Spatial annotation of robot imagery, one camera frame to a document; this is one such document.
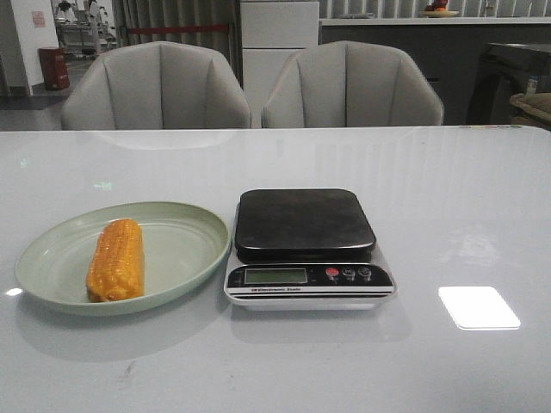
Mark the yellow corn cob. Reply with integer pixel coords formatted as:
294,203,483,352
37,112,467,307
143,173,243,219
85,219,145,302

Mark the black silver electronic kitchen scale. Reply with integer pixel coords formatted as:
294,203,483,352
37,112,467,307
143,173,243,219
224,188,397,311

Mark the right grey upholstered chair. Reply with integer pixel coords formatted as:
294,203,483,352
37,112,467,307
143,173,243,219
261,40,444,128

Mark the grey upholstered chair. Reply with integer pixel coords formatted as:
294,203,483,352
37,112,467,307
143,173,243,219
60,41,251,130
261,40,444,128

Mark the light green plate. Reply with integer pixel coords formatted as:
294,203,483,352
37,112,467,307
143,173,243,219
15,201,231,317

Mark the left grey upholstered chair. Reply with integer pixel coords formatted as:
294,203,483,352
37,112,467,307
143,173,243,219
60,41,251,130

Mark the white cabinet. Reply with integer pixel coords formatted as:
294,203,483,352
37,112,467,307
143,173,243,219
239,1,319,128

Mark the red barrier belt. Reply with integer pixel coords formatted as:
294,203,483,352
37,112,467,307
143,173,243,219
126,23,231,35

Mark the grey counter with white top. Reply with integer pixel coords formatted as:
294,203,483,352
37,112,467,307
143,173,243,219
319,17,550,125

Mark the fruit plate on counter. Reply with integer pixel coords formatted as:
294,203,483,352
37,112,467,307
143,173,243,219
421,0,459,18

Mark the red trash bin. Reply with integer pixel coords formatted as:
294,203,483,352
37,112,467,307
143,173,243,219
38,46,70,90

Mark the dark appliance at right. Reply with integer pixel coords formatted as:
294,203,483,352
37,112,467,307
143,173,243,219
466,43,550,125

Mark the beige cushion at right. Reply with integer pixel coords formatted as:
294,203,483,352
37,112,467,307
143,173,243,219
510,92,551,131

